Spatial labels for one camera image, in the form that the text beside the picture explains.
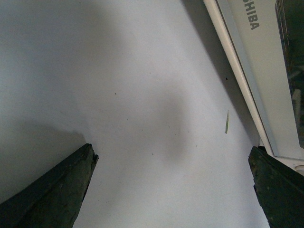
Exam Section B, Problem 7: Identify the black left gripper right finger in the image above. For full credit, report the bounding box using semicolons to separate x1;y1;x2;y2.
248;146;304;228

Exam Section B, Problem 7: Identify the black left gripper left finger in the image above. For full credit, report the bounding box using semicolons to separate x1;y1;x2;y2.
0;143;98;228

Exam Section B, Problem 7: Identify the oven glass door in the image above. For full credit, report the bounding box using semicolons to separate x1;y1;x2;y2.
217;0;304;160

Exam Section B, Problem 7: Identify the white Toshiba toaster oven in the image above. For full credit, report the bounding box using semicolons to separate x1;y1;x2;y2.
204;0;304;174

